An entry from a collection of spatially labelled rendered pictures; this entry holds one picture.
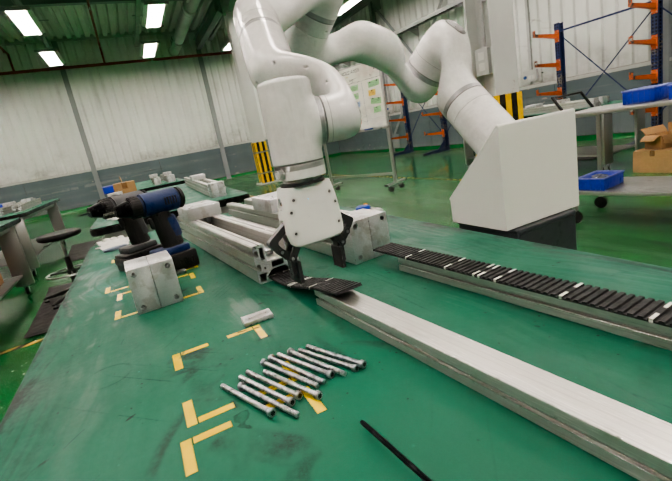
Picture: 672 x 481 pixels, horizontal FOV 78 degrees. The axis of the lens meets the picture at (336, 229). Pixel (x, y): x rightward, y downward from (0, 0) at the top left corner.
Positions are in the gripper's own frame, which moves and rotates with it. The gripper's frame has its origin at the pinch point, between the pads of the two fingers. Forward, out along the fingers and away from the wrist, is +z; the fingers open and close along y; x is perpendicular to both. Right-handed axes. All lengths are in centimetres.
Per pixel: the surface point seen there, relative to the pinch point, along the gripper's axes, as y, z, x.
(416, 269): 17.1, 5.1, -5.3
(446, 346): -0.9, 3.3, -30.3
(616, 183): 314, 55, 102
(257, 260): -4.2, 1.0, 19.8
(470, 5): 297, -106, 210
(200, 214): -1, -4, 77
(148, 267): -24.1, -2.6, 27.2
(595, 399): 1.0, 3.3, -45.6
